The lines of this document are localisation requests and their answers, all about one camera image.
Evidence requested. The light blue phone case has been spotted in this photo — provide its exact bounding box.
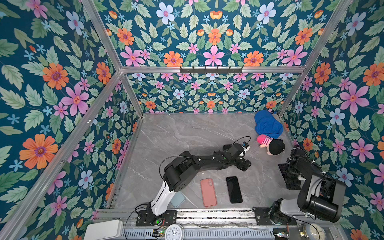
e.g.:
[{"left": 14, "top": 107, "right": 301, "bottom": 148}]
[{"left": 171, "top": 192, "right": 186, "bottom": 208}]

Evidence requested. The doll with blue cloth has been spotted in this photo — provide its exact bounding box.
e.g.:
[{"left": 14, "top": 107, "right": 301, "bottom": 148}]
[{"left": 254, "top": 110, "right": 286, "bottom": 156}]

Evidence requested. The white heat sink strip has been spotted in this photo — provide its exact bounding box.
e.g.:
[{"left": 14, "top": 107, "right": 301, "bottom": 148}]
[{"left": 122, "top": 228, "right": 275, "bottom": 240}]

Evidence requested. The black phone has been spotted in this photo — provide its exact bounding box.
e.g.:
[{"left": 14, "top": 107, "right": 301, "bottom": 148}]
[
  {"left": 226, "top": 176, "right": 243, "bottom": 204},
  {"left": 278, "top": 163, "right": 289, "bottom": 189}
]

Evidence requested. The black phone case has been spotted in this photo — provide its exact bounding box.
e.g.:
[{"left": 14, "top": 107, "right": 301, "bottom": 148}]
[{"left": 223, "top": 145, "right": 232, "bottom": 151}]

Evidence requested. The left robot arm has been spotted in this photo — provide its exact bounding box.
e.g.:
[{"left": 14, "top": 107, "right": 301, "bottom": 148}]
[{"left": 147, "top": 142, "right": 251, "bottom": 218}]

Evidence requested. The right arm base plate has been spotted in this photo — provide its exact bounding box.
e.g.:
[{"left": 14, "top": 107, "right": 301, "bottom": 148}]
[{"left": 252, "top": 207, "right": 297, "bottom": 226}]

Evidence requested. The white box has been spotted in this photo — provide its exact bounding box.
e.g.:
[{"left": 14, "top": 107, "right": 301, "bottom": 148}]
[{"left": 84, "top": 220, "right": 123, "bottom": 240}]

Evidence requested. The white clock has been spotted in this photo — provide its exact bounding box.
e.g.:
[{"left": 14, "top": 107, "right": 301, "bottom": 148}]
[{"left": 164, "top": 224, "right": 184, "bottom": 240}]

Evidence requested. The brass alarm clock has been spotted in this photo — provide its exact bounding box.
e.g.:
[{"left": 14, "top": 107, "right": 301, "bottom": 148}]
[{"left": 299, "top": 223, "right": 327, "bottom": 240}]

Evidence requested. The black hook rail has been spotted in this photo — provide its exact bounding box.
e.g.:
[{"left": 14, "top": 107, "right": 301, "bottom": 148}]
[{"left": 179, "top": 67, "right": 243, "bottom": 75}]

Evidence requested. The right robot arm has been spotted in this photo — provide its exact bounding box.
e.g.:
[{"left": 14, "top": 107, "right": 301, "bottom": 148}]
[{"left": 269, "top": 145, "right": 347, "bottom": 225}]

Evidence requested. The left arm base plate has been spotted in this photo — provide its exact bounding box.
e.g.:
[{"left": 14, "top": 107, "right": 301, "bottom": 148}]
[{"left": 136, "top": 210, "right": 178, "bottom": 227}]

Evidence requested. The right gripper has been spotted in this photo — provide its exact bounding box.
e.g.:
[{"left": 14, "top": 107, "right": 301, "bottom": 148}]
[{"left": 283, "top": 164, "right": 301, "bottom": 190}]

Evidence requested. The pink phone case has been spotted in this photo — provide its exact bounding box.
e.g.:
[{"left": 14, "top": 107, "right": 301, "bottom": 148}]
[{"left": 200, "top": 178, "right": 217, "bottom": 207}]

